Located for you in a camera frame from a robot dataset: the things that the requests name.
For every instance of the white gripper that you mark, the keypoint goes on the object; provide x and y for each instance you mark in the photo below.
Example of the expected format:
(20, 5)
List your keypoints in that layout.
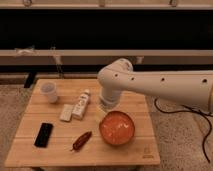
(106, 104)

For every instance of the white sponge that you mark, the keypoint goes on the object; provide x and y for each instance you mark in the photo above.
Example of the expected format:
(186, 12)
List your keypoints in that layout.
(66, 113)

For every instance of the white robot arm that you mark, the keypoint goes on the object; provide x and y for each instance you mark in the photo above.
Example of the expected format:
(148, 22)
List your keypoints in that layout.
(191, 88)

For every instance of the orange ceramic bowl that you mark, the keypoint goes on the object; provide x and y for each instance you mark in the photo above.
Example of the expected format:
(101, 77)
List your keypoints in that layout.
(117, 128)

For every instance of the white bottle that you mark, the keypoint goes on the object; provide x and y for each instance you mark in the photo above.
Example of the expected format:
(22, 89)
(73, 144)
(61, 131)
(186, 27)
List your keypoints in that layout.
(81, 105)

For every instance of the dried red chili pepper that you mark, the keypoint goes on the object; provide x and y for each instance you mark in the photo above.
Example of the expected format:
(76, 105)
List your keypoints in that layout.
(80, 142)

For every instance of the wooden table board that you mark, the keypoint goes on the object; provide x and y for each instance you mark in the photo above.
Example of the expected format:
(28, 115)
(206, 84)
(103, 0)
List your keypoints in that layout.
(142, 150)

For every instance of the translucent plastic cup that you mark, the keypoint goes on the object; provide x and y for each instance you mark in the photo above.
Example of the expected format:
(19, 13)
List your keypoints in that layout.
(48, 89)

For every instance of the black rectangular remote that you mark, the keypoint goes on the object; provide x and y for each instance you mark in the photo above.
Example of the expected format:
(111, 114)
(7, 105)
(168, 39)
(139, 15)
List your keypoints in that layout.
(43, 135)

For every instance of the long metal rail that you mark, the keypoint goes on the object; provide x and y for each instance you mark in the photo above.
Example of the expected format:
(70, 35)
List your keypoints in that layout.
(94, 57)

